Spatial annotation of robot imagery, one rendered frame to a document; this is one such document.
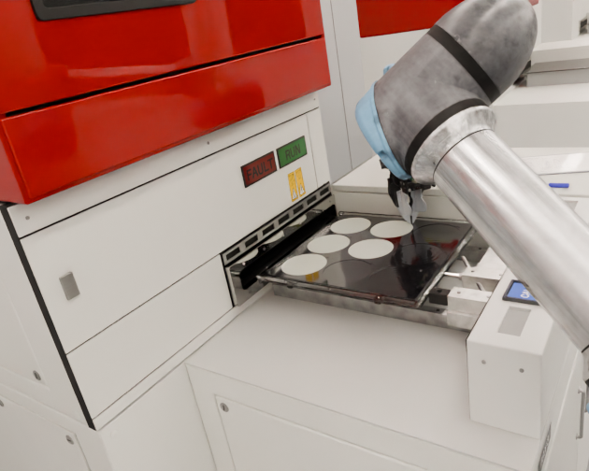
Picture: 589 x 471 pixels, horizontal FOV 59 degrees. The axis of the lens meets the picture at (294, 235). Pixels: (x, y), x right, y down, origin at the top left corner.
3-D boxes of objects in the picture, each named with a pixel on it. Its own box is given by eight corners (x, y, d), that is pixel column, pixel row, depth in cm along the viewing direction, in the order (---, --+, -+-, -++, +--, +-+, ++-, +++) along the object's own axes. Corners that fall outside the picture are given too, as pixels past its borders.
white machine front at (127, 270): (89, 427, 88) (-2, 206, 73) (330, 232, 148) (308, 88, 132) (100, 433, 86) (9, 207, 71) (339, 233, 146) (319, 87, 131)
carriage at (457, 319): (447, 326, 92) (446, 311, 91) (501, 240, 119) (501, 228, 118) (494, 335, 88) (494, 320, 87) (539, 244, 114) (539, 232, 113)
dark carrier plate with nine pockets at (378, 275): (263, 276, 113) (263, 274, 112) (340, 215, 138) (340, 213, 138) (415, 302, 93) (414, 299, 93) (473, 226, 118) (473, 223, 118)
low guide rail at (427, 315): (274, 295, 120) (271, 283, 118) (279, 291, 121) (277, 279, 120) (503, 339, 91) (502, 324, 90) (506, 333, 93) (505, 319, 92)
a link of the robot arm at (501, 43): (522, -65, 53) (462, 5, 99) (438, 19, 57) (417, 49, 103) (596, 20, 54) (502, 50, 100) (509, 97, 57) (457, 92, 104)
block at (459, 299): (448, 309, 92) (447, 294, 91) (453, 300, 94) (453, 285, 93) (495, 318, 87) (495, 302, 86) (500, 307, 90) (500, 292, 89)
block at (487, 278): (462, 288, 98) (461, 273, 96) (467, 278, 100) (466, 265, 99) (507, 294, 93) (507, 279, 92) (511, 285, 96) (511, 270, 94)
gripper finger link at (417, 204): (421, 229, 120) (417, 191, 116) (409, 221, 125) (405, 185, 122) (433, 225, 121) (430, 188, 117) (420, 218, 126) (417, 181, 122)
